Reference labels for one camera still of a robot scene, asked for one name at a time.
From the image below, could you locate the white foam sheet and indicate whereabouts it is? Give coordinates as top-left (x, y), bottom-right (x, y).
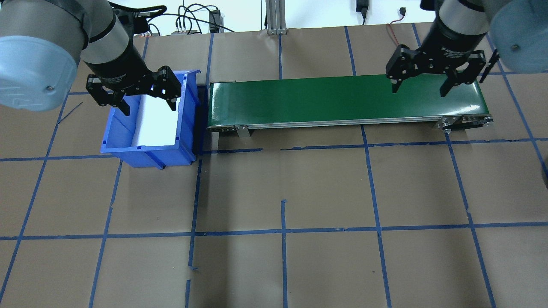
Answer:
top-left (131, 92), bottom-right (182, 148)

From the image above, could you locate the blue plastic storage bin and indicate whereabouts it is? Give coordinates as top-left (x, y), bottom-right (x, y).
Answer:
top-left (100, 68), bottom-right (202, 170)

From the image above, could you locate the green belt conveyor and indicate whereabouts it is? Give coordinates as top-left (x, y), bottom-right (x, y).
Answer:
top-left (207, 73), bottom-right (494, 138)

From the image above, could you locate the red black wire pair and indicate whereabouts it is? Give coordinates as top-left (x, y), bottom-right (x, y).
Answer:
top-left (387, 16), bottom-right (407, 43)

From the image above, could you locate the aluminium profile post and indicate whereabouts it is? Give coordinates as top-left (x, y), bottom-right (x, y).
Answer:
top-left (265, 0), bottom-right (288, 36)

